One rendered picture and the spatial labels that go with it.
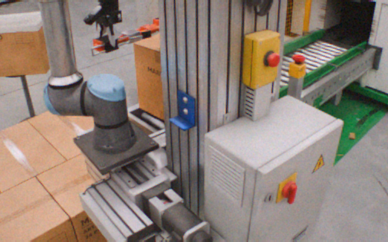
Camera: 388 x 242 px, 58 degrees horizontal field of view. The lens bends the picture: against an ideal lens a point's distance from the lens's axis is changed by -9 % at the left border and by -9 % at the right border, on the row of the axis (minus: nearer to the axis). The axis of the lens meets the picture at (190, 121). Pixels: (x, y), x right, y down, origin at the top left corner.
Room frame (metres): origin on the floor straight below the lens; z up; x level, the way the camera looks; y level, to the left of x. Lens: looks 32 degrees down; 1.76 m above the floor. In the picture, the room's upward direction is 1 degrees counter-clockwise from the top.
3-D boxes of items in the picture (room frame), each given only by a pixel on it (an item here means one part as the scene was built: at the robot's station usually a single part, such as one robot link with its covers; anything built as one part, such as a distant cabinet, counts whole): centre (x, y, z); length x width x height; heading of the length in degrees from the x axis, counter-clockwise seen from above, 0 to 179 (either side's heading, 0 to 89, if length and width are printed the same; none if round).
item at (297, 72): (1.77, -0.57, 0.50); 0.07 x 0.07 x 1.00; 43
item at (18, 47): (2.76, 1.42, 0.82); 0.60 x 0.40 x 0.40; 91
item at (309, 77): (2.59, -1.10, 0.60); 1.60 x 0.10 x 0.09; 133
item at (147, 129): (1.75, 0.19, 0.58); 0.70 x 0.03 x 0.06; 43
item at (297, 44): (2.98, -0.74, 0.60); 1.60 x 0.10 x 0.09; 133
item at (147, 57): (1.96, -0.05, 0.89); 0.60 x 0.40 x 0.40; 136
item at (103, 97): (1.04, 0.27, 1.20); 0.13 x 0.12 x 0.14; 84
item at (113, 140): (1.04, 0.26, 1.09); 0.15 x 0.15 x 0.10
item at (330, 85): (2.31, -0.88, 0.50); 2.31 x 0.05 x 0.19; 133
